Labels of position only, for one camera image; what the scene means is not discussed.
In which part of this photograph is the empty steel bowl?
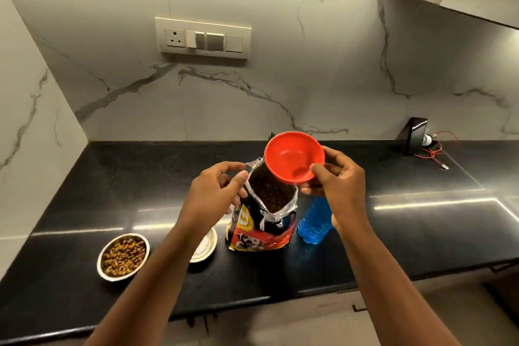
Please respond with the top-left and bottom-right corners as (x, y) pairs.
(189, 227), (218, 264)

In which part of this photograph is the person's left forearm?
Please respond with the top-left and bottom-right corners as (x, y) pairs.
(83, 216), (212, 346)

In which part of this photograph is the person's left hand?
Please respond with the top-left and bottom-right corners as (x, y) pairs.
(178, 161), (249, 238)

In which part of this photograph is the brown kibble in bag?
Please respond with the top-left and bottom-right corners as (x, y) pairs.
(248, 163), (296, 214)

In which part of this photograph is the pet food bag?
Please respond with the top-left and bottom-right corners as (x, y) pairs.
(225, 133), (299, 252)

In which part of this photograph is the blue plastic bottle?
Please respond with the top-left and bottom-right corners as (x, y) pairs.
(297, 196), (334, 245)

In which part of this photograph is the brown kibble in steel bowl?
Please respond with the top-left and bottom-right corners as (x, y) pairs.
(101, 237), (147, 278)

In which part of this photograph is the white wall switch panel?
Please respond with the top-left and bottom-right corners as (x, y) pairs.
(154, 17), (252, 60)

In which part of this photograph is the person's right forearm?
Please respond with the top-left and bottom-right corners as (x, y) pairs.
(334, 220), (461, 346)

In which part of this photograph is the steel bowl holding kibble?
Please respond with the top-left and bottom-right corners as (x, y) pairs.
(97, 233), (151, 282)

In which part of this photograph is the person's right hand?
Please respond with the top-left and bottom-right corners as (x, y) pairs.
(300, 146), (368, 234)

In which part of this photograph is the black box device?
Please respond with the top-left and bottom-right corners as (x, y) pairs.
(397, 117), (429, 155)

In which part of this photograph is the red plastic bowl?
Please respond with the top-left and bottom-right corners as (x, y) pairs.
(264, 131), (326, 185)

